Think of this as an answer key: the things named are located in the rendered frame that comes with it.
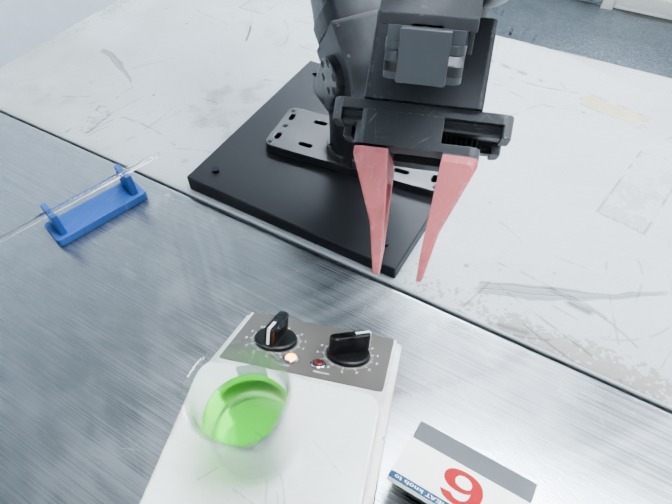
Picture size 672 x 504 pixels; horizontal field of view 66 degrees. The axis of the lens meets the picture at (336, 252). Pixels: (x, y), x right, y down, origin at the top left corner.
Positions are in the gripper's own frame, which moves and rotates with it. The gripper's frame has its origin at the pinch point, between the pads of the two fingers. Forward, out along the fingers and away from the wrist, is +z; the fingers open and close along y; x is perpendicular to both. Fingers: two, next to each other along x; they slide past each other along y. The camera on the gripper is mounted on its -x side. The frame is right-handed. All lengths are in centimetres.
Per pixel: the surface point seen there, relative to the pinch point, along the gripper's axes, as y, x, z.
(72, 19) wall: -119, 116, -58
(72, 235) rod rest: -33.1, 14.3, 2.7
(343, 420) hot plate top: -1.7, -1.8, 9.7
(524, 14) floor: 32, 242, -130
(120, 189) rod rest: -31.3, 18.5, -2.8
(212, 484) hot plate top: -8.1, -5.1, 13.7
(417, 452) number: 3.2, 4.9, 13.1
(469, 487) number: 6.9, 3.6, 14.2
